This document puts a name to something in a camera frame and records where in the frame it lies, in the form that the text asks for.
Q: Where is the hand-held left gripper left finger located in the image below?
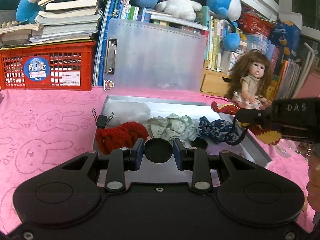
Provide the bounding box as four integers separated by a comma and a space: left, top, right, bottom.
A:
61, 139, 145, 192

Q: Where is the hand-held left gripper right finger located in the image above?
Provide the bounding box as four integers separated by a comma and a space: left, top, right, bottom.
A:
173, 139, 258, 191

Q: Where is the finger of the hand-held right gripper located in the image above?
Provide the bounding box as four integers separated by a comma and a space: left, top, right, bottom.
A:
236, 107, 278, 130

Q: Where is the black round lid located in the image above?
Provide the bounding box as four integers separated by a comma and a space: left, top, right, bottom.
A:
144, 138, 173, 163

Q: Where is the red yellow knitted item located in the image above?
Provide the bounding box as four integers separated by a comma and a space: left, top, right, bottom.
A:
211, 101, 282, 146

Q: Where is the red knitted scrunchie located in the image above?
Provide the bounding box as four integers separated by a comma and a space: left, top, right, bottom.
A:
95, 121, 148, 155

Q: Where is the silver tray box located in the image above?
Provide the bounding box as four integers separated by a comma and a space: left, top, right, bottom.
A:
93, 95, 272, 187

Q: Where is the person's right hand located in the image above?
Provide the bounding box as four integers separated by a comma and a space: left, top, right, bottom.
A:
307, 150, 320, 215

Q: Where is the black round container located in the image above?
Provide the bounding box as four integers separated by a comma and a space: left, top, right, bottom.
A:
190, 137, 208, 151

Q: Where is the green floral scrunchie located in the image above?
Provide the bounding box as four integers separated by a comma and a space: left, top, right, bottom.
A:
144, 114, 198, 143

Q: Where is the pink stand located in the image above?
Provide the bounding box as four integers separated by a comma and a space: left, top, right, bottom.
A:
292, 72, 320, 99

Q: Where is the brown-haired doll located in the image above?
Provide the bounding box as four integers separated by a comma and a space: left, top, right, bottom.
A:
225, 49, 274, 110

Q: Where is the clear glass object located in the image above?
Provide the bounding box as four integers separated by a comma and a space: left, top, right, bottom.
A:
275, 139, 300, 158

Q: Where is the row of colourful thin books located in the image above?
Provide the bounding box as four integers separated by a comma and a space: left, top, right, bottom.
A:
240, 34, 303, 100

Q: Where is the blue patterned scrunchie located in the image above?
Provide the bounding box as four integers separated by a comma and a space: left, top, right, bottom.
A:
197, 116, 240, 144

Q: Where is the white fluffy cotton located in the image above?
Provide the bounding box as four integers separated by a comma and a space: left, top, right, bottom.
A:
106, 101, 152, 128

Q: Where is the white pipe rack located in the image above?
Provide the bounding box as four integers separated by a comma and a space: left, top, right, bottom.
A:
297, 42, 319, 98

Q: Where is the black binder clip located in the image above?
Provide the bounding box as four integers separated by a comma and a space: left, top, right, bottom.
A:
92, 109, 115, 128

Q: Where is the wooden drawer box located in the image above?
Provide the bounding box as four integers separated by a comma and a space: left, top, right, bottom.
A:
200, 66, 279, 100

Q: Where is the blue cardboard box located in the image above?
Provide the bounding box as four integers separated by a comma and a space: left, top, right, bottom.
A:
269, 17, 302, 60

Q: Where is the row of upright books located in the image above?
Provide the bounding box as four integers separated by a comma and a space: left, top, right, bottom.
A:
94, 0, 248, 87

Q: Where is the red mesh basket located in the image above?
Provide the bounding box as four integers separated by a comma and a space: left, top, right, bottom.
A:
239, 12, 274, 38

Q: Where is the pink rabbit print towel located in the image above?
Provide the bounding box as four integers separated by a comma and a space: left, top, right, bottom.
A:
0, 86, 320, 233

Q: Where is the translucent clipboard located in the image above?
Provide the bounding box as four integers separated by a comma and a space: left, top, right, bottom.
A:
102, 18, 209, 92

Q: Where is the round blue plush toy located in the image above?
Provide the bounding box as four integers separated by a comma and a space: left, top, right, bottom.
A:
206, 0, 242, 52

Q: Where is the pink white rabbit plush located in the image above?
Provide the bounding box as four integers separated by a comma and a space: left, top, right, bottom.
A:
155, 0, 202, 22

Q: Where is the stack of books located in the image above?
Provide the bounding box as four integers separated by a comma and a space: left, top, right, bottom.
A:
0, 0, 120, 48

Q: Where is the red plastic crate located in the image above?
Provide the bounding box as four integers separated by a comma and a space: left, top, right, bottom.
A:
0, 40, 97, 92

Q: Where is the blue and white plush toy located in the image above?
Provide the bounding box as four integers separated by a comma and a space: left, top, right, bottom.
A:
16, 0, 47, 23

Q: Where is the black hair tie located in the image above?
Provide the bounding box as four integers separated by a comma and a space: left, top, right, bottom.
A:
226, 119, 248, 146

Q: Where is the wooden bead string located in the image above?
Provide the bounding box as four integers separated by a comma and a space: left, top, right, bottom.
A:
0, 20, 19, 29

